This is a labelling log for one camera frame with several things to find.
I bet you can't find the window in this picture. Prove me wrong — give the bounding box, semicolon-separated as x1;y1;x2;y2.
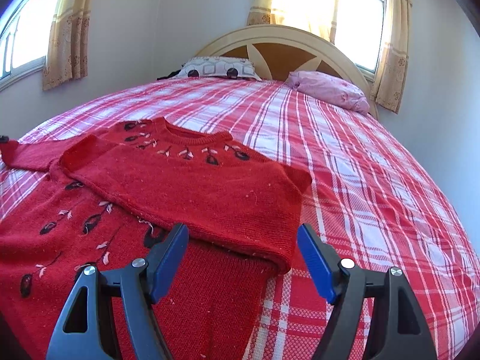
0;0;68;81
334;0;389;81

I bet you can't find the cream wooden headboard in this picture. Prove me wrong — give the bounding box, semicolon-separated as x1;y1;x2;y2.
195;24;380;121

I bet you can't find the red knitted sweater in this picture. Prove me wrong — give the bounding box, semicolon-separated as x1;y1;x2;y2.
0;117;314;360

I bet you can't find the grey patterned pillow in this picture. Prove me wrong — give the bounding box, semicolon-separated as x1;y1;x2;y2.
176;56;262;82

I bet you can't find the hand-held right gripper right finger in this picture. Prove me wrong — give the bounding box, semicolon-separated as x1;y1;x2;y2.
296;223;439;360

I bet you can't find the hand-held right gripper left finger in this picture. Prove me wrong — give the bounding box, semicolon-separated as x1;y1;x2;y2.
45;223;190;360

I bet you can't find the yellow patterned curtain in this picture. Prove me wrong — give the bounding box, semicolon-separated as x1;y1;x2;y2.
41;0;100;91
369;0;412;114
246;0;342;44

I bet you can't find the red plaid blanket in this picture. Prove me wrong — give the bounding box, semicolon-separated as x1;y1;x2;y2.
0;77;480;360

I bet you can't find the pink pillow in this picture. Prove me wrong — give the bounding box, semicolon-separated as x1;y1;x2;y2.
285;70;371;115

